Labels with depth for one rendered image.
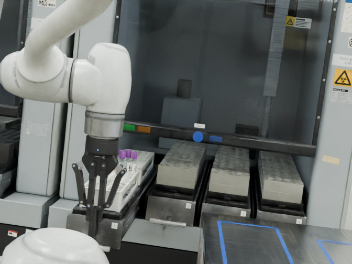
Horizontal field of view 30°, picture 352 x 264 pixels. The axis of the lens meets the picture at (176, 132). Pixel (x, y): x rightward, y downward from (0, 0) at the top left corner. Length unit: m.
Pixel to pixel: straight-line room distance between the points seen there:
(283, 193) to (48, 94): 0.77
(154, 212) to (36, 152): 0.40
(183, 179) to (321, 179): 0.39
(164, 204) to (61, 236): 0.98
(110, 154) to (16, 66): 0.28
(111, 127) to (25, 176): 0.59
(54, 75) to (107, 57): 0.12
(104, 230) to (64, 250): 0.75
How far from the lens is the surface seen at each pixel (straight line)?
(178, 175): 1.89
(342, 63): 1.88
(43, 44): 1.36
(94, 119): 1.47
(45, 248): 0.83
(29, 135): 1.98
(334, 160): 1.91
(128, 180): 1.72
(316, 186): 1.92
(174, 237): 1.86
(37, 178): 2.00
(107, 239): 1.58
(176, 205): 1.83
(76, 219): 1.59
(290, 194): 1.90
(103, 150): 1.49
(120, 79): 1.46
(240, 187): 1.89
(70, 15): 1.26
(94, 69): 1.46
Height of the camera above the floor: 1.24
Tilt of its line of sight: 8 degrees down
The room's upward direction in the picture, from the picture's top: 7 degrees clockwise
